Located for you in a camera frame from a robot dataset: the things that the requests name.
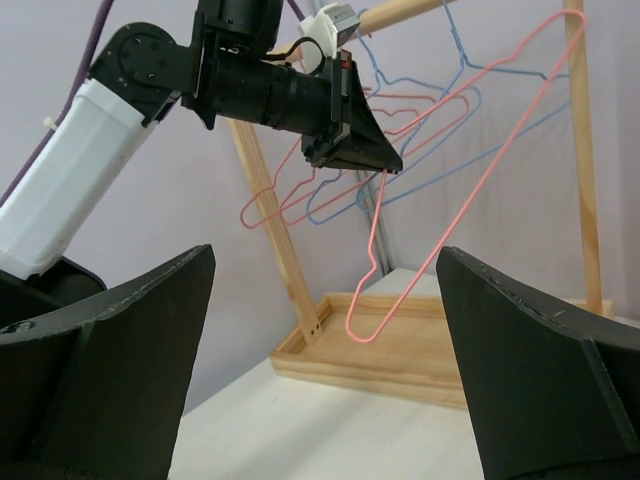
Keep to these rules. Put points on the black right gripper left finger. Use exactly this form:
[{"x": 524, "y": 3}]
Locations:
[{"x": 94, "y": 379}]

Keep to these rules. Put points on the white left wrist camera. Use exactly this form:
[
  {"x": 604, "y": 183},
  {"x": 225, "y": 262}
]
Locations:
[{"x": 332, "y": 27}]

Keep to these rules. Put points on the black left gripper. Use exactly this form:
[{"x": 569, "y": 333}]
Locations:
[{"x": 353, "y": 139}]

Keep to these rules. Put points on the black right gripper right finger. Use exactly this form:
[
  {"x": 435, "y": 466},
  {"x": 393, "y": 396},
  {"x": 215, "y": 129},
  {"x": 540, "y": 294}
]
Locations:
[{"x": 552, "y": 389}]

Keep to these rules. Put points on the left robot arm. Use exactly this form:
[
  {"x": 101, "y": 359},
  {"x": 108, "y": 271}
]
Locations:
[{"x": 121, "y": 92}]

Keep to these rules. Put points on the wooden clothes rack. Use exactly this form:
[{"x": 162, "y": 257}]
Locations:
[{"x": 415, "y": 359}]

